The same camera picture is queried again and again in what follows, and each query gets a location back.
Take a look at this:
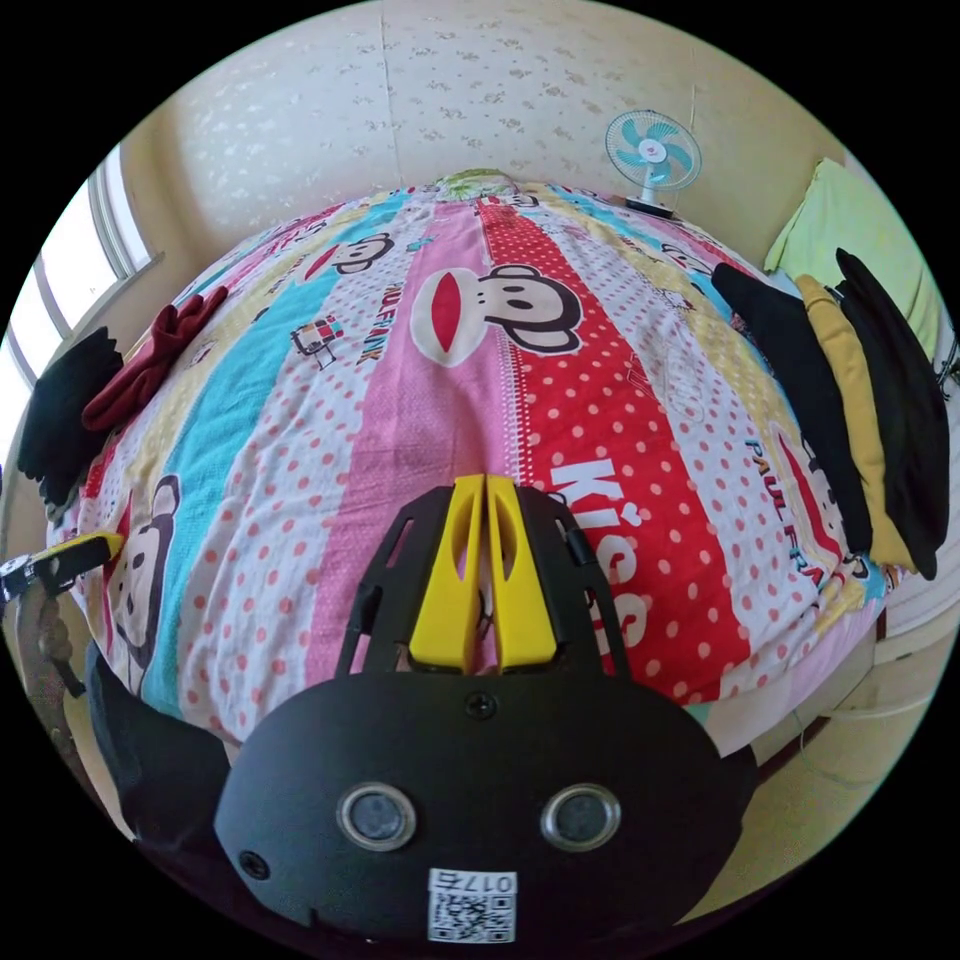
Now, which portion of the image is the black garment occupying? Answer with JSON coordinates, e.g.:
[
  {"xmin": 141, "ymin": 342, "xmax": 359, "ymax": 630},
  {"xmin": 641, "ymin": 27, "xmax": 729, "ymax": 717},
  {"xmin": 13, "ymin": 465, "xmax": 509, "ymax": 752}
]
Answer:
[{"xmin": 16, "ymin": 326, "xmax": 126, "ymax": 513}]

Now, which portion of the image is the light green pillow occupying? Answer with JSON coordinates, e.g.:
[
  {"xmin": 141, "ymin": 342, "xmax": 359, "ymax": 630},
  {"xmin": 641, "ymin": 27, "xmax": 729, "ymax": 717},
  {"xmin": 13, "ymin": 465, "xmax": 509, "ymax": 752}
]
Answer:
[{"xmin": 763, "ymin": 156, "xmax": 948, "ymax": 361}]

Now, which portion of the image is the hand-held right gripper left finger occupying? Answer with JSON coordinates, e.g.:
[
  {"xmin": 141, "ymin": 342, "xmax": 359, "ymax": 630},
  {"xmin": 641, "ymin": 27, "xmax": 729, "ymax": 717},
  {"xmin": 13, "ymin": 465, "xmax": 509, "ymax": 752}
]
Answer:
[{"xmin": 409, "ymin": 475, "xmax": 482, "ymax": 673}]

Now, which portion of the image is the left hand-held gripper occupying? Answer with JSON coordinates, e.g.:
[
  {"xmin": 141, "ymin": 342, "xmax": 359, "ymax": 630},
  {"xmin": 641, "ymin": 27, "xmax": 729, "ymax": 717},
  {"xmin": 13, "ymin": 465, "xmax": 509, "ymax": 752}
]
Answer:
[{"xmin": 0, "ymin": 532, "xmax": 127, "ymax": 606}]

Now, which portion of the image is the pile of clothes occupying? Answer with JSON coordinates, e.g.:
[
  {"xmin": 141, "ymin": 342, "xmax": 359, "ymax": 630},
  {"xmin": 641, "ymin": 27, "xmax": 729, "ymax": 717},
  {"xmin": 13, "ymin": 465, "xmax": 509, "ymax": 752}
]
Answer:
[{"xmin": 710, "ymin": 246, "xmax": 952, "ymax": 583}]

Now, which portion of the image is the bed with cartoon print sheet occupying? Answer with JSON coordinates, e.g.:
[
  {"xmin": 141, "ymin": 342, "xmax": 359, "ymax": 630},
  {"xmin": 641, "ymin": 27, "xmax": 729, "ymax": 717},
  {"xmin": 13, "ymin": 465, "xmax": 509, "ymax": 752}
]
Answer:
[{"xmin": 44, "ymin": 173, "xmax": 905, "ymax": 751}]

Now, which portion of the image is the teal table fan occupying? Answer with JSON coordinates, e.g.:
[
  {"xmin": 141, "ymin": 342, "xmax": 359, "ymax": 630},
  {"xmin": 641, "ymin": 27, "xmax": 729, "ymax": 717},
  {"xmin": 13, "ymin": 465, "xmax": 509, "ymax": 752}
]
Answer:
[{"xmin": 604, "ymin": 109, "xmax": 704, "ymax": 220}]

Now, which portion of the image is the window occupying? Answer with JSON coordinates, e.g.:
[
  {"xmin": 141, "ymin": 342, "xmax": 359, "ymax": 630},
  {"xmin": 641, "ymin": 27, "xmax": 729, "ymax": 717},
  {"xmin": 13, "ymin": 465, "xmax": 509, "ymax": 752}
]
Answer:
[{"xmin": 0, "ymin": 143, "xmax": 165, "ymax": 470}]

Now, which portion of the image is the person's left hand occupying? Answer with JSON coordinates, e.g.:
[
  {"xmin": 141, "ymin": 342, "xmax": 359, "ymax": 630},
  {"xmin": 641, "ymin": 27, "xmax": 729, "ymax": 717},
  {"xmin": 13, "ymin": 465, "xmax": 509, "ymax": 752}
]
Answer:
[{"xmin": 13, "ymin": 586, "xmax": 85, "ymax": 700}]

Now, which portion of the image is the red short sleeve shirt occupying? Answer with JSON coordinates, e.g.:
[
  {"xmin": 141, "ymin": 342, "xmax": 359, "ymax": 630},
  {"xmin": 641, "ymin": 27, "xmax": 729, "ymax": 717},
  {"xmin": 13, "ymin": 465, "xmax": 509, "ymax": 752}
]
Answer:
[{"xmin": 80, "ymin": 285, "xmax": 231, "ymax": 433}]

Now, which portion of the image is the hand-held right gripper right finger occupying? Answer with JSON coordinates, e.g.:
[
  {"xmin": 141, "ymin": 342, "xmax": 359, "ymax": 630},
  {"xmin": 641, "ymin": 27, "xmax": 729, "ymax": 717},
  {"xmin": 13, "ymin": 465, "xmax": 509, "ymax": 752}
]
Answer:
[{"xmin": 485, "ymin": 473, "xmax": 559, "ymax": 672}]

